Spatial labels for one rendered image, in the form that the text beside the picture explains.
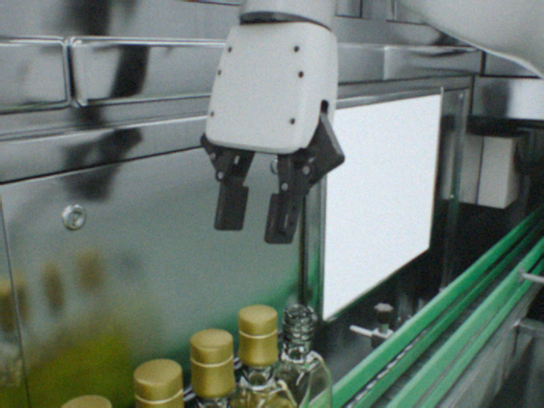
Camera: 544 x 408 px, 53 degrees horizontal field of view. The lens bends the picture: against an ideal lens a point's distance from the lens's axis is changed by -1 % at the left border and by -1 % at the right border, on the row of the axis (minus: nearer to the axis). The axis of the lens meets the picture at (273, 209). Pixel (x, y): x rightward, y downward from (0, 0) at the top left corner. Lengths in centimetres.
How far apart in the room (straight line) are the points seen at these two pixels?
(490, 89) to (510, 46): 90
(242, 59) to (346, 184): 41
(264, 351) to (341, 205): 38
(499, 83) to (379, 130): 52
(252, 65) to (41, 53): 16
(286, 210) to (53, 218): 19
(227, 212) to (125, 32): 19
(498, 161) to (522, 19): 105
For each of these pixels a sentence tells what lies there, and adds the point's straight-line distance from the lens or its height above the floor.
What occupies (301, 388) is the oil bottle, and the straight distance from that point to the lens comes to 54.
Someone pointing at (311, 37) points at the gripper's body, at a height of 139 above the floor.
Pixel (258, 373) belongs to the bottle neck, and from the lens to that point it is 50.
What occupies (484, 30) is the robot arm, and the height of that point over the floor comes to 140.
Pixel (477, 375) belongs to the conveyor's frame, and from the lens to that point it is 99.
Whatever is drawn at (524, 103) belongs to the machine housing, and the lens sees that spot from 134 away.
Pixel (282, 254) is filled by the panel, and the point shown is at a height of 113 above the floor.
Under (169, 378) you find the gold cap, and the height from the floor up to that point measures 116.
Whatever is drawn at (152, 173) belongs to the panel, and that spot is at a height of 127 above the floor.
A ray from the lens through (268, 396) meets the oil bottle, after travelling 51.
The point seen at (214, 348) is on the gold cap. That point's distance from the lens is 44.
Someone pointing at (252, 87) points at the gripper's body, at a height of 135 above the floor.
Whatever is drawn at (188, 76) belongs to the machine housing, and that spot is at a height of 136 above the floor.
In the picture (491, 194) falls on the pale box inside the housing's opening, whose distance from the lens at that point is 151.
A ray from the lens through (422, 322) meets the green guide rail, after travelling 96.
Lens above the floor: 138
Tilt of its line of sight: 16 degrees down
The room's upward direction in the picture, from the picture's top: straight up
